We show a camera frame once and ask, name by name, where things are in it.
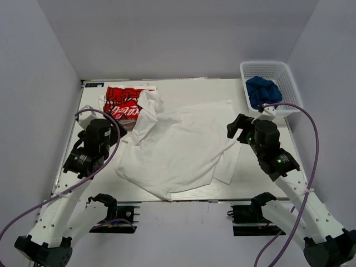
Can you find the red printed shirt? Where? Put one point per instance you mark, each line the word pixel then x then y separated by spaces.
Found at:
pixel 121 103

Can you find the white plastic basket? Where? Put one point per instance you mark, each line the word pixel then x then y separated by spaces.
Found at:
pixel 280 74

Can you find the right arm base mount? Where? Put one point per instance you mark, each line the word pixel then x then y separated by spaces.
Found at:
pixel 247 223

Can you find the blue crumpled shirt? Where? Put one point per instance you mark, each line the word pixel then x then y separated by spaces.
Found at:
pixel 262 91

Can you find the white t shirt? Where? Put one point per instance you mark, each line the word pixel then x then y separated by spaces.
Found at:
pixel 178 150

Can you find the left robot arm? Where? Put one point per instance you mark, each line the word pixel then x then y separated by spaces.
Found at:
pixel 51 241

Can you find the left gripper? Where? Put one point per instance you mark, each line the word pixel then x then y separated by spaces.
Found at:
pixel 114 135

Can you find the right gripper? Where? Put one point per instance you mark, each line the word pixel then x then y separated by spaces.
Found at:
pixel 243 122

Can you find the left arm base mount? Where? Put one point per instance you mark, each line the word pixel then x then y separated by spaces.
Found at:
pixel 124 220

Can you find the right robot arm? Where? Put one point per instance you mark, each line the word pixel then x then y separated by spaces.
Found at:
pixel 323 240

